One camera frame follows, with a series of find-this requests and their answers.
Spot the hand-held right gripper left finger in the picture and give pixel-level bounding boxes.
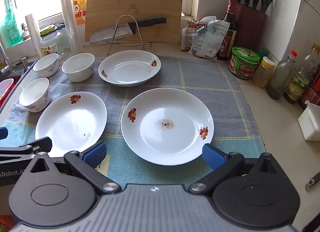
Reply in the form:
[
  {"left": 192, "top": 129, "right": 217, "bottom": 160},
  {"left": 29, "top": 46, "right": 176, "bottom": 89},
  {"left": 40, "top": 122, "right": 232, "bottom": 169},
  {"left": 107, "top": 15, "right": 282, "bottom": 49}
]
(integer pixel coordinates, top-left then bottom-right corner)
[{"left": 29, "top": 141, "right": 122, "bottom": 196}]

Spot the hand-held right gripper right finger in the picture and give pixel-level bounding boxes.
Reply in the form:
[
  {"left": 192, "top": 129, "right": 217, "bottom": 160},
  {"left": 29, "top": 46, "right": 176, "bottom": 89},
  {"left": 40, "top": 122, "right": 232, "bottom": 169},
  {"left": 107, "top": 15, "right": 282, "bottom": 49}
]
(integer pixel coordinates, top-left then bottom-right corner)
[{"left": 187, "top": 143, "right": 279, "bottom": 195}]

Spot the white plate with fruit print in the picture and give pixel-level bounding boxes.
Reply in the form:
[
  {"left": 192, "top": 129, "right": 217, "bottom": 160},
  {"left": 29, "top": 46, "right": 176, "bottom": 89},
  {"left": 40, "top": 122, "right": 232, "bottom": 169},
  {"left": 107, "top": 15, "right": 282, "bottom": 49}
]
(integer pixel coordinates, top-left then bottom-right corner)
[
  {"left": 98, "top": 50, "right": 162, "bottom": 87},
  {"left": 35, "top": 91, "right": 107, "bottom": 157},
  {"left": 121, "top": 87, "right": 215, "bottom": 166}
]

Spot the plain white bowl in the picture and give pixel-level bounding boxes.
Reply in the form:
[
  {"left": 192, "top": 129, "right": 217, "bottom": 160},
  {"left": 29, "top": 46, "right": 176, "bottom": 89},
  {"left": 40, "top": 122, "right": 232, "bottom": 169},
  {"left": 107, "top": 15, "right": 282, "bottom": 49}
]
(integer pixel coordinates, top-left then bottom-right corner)
[{"left": 61, "top": 53, "right": 95, "bottom": 83}]

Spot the red basin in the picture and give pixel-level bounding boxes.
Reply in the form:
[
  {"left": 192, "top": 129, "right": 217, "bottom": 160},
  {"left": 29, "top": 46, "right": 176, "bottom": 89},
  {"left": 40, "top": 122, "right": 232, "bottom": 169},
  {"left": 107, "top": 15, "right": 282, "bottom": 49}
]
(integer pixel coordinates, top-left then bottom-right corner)
[{"left": 0, "top": 78, "right": 14, "bottom": 100}]

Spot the white floral bowl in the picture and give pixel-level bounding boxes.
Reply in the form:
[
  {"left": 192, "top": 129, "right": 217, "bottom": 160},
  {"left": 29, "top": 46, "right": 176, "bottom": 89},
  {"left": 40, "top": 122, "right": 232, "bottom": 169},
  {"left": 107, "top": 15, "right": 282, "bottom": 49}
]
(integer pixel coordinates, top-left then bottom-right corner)
[
  {"left": 19, "top": 77, "right": 52, "bottom": 113},
  {"left": 33, "top": 53, "right": 60, "bottom": 78}
]

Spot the steel sink faucet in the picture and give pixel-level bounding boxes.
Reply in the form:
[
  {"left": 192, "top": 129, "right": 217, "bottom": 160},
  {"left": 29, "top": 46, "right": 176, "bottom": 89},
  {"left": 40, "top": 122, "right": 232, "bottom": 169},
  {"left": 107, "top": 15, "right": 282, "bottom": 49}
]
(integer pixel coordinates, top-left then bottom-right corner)
[{"left": 0, "top": 59, "right": 38, "bottom": 113}]

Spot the metal faucet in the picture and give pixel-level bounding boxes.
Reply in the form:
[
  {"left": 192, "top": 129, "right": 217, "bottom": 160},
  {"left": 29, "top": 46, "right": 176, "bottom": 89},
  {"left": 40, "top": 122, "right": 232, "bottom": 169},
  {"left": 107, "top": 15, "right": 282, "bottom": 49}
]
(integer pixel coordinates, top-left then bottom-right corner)
[{"left": 0, "top": 44, "right": 16, "bottom": 78}]

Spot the grey checked cloth mat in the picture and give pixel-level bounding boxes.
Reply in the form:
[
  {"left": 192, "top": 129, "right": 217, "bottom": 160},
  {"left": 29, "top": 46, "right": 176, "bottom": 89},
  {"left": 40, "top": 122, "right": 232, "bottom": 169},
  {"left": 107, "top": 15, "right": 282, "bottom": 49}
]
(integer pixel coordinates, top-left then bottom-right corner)
[{"left": 0, "top": 55, "right": 266, "bottom": 190}]

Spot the green-lidded sauce jar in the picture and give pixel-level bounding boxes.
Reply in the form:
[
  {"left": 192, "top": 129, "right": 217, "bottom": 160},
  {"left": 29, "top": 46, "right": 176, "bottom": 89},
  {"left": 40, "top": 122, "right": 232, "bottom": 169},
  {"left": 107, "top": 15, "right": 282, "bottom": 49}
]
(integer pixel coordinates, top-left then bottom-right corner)
[{"left": 228, "top": 46, "right": 261, "bottom": 80}]

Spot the yellow-lidded jar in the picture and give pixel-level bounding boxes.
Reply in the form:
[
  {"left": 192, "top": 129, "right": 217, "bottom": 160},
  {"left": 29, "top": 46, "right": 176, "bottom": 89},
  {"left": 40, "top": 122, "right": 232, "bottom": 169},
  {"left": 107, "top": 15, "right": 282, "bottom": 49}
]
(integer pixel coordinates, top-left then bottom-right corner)
[{"left": 252, "top": 56, "right": 276, "bottom": 88}]

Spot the clear plastic wrap roll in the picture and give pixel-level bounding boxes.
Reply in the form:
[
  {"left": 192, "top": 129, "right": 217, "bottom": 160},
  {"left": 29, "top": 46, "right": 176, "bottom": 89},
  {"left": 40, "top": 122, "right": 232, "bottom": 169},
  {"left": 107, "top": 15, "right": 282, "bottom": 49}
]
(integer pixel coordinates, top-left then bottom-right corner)
[
  {"left": 59, "top": 0, "right": 81, "bottom": 51},
  {"left": 25, "top": 13, "right": 45, "bottom": 59}
]

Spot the glass jar with green lid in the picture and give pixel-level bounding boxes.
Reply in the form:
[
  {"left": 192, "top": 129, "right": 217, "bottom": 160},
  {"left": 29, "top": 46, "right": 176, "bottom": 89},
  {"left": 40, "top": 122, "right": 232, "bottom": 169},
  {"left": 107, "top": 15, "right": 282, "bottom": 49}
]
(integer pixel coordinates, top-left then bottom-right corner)
[{"left": 39, "top": 23, "right": 65, "bottom": 57}]

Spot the clear bottle with red cap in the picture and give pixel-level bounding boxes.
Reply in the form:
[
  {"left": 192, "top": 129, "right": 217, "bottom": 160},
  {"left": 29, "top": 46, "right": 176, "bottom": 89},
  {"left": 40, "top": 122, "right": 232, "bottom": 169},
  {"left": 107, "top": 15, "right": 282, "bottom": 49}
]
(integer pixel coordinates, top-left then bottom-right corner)
[{"left": 266, "top": 50, "right": 298, "bottom": 100}]

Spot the white plastic container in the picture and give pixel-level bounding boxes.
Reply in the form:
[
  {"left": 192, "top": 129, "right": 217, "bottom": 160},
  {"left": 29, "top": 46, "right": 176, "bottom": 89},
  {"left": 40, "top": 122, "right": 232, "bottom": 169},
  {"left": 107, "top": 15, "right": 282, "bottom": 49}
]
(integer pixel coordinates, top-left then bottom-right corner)
[{"left": 298, "top": 100, "right": 320, "bottom": 142}]

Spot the metal tool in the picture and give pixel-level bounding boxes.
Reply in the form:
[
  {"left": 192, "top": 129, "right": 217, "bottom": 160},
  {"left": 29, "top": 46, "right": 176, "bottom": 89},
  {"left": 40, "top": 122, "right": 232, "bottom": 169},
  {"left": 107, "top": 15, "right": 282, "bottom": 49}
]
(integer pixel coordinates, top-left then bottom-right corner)
[{"left": 305, "top": 172, "right": 320, "bottom": 192}]

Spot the small potted plant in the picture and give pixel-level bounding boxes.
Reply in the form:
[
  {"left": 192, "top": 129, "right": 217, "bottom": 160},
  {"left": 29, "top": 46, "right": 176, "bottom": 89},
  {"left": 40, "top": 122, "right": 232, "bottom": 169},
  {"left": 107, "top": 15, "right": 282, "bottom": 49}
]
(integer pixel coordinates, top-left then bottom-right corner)
[{"left": 20, "top": 23, "right": 29, "bottom": 40}]

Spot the green detergent bottle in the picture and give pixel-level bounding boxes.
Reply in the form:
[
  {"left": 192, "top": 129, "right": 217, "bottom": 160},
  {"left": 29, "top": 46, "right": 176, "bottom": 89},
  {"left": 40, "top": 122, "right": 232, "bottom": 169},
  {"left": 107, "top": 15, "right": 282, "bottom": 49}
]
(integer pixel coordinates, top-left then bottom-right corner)
[{"left": 0, "top": 3, "right": 24, "bottom": 48}]

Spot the oil bottle with green label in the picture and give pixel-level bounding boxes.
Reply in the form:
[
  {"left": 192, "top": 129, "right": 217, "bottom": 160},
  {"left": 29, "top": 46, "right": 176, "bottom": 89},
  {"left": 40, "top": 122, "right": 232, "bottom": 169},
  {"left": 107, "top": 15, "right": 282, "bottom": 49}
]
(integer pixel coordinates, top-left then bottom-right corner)
[{"left": 283, "top": 43, "right": 320, "bottom": 104}]

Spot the small green-lidded container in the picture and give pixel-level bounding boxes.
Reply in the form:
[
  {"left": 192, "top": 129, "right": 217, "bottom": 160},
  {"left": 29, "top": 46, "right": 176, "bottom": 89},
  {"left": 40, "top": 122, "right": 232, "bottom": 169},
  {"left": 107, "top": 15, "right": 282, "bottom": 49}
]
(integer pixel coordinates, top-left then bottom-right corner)
[{"left": 256, "top": 48, "right": 270, "bottom": 60}]

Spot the white printed bag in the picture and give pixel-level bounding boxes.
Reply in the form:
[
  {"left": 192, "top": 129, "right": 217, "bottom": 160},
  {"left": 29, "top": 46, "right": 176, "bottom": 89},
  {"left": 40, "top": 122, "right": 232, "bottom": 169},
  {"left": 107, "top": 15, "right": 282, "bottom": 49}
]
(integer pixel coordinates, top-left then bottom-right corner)
[{"left": 187, "top": 19, "right": 231, "bottom": 60}]

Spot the dark red bottle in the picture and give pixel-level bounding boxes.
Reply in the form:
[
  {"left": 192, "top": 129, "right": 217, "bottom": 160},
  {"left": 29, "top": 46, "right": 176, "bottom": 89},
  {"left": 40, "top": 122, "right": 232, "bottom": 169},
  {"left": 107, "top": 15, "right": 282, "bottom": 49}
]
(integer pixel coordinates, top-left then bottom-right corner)
[{"left": 298, "top": 69, "right": 320, "bottom": 110}]

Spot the dark sauce bottle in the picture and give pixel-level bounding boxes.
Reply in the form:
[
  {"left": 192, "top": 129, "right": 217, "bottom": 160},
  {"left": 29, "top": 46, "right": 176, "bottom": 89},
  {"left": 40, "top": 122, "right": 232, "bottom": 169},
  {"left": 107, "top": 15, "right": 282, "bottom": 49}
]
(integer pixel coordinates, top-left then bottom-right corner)
[{"left": 216, "top": 0, "right": 238, "bottom": 61}]

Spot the clipped paper bag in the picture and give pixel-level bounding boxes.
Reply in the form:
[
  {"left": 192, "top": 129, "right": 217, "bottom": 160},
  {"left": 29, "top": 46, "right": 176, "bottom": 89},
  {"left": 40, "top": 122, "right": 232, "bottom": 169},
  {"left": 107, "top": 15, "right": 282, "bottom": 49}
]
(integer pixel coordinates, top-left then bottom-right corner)
[{"left": 180, "top": 16, "right": 217, "bottom": 51}]

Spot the brown knife block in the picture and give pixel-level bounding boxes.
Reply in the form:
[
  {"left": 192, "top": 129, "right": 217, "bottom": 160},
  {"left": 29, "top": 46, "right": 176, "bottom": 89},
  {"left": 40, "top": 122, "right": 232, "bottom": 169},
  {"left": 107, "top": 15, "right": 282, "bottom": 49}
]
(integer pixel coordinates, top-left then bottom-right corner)
[{"left": 233, "top": 3, "right": 268, "bottom": 53}]

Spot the orange cooking wine jug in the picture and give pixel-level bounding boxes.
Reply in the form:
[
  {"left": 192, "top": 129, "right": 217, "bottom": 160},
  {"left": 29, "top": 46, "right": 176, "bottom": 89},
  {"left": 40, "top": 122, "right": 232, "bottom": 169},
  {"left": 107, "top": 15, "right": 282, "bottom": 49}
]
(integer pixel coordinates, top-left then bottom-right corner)
[{"left": 70, "top": 0, "right": 88, "bottom": 26}]

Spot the metal wire rack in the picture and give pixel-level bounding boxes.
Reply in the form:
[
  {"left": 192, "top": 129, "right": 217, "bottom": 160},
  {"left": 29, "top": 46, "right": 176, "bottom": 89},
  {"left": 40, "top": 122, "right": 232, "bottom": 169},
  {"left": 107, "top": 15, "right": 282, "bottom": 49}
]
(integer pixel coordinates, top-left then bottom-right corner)
[{"left": 107, "top": 15, "right": 153, "bottom": 56}]

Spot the black-handled kitchen knife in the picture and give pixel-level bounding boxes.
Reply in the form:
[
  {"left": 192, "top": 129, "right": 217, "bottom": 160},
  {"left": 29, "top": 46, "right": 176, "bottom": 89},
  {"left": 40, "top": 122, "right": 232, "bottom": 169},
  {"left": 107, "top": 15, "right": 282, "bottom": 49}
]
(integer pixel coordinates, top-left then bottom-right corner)
[{"left": 89, "top": 17, "right": 168, "bottom": 45}]

